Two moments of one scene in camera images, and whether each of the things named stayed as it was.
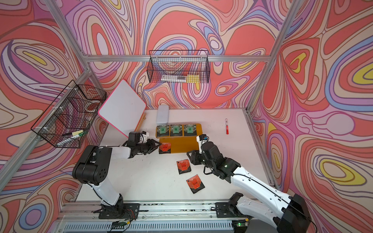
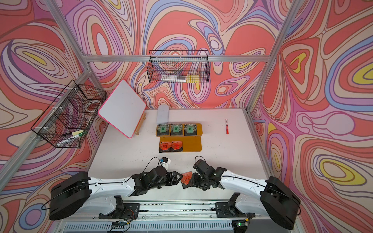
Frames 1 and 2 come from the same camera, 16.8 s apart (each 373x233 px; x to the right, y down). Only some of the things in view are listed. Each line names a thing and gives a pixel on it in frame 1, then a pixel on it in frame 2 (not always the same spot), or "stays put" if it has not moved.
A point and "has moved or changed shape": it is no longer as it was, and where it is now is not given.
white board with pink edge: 123,108 stays put
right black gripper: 194,158 to 195,176
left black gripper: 149,146 to 174,181
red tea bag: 195,184 has moved or changed shape
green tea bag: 176,130 stays put
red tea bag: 165,148 stays put
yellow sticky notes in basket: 193,78 stays put
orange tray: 182,144 stays put
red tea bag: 183,166 to 177,146
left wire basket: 66,123 stays put
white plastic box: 162,114 stays put
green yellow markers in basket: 77,133 stays put
